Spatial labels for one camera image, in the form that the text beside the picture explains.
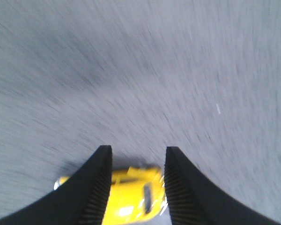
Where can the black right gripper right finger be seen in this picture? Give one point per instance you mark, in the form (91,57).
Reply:
(193,199)

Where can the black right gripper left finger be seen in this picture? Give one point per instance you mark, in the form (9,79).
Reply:
(81,200)

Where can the yellow toy beetle car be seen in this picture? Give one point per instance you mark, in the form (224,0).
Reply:
(137,195)

